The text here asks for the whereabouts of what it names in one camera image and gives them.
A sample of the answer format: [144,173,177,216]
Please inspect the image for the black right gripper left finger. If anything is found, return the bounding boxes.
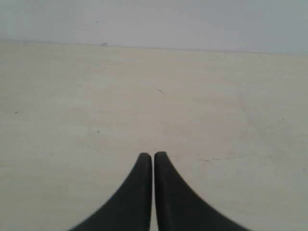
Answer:
[71,153,152,231]

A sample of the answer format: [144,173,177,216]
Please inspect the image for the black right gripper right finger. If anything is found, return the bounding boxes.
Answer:
[154,152,247,231]

